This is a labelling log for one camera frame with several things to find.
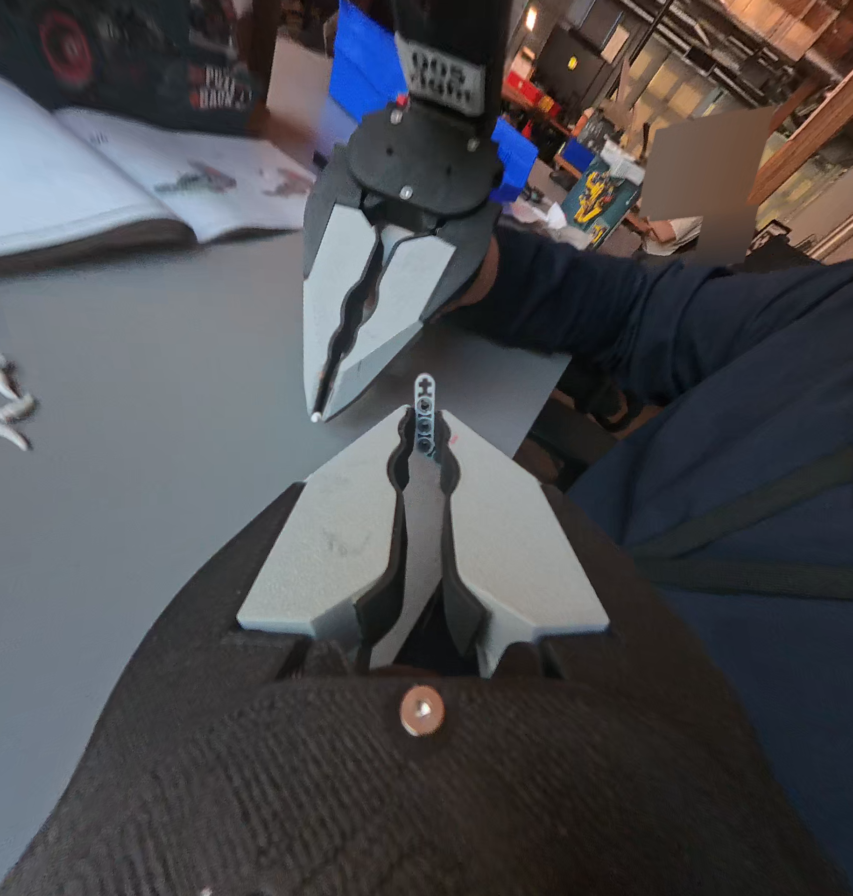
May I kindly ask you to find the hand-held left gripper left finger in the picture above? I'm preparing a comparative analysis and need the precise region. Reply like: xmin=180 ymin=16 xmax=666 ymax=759
xmin=237 ymin=405 xmax=418 ymax=650

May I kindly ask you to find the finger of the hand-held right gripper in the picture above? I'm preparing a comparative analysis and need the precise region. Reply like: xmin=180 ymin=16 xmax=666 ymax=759
xmin=323 ymin=237 xmax=457 ymax=424
xmin=302 ymin=203 xmax=383 ymax=415

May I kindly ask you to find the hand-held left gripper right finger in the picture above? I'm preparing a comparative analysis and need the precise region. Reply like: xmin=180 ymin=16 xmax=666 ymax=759
xmin=435 ymin=408 xmax=611 ymax=678

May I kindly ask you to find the grey bent lego beam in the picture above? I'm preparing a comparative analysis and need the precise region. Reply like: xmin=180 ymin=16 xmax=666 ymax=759
xmin=411 ymin=372 xmax=446 ymax=464

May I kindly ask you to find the person's right forearm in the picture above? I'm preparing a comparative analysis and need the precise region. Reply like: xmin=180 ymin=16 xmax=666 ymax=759
xmin=442 ymin=224 xmax=749 ymax=415

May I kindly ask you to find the open lego instruction booklet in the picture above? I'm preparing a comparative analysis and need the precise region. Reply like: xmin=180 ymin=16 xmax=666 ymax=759
xmin=0 ymin=66 xmax=324 ymax=279

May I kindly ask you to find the blue plastic bin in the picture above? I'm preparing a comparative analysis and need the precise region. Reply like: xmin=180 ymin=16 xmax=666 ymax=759
xmin=327 ymin=0 xmax=541 ymax=205

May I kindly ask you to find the yellow printed box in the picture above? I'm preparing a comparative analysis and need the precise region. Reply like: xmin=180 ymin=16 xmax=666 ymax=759
xmin=561 ymin=153 xmax=642 ymax=247

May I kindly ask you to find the person's torso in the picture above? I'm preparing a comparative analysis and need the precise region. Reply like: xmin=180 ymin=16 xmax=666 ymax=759
xmin=524 ymin=258 xmax=853 ymax=896

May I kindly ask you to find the wooden beam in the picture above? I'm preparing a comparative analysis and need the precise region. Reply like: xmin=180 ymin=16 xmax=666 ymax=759
xmin=748 ymin=42 xmax=853 ymax=205

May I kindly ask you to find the black webbing strap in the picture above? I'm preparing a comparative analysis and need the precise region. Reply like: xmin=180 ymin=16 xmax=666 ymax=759
xmin=628 ymin=448 xmax=853 ymax=604

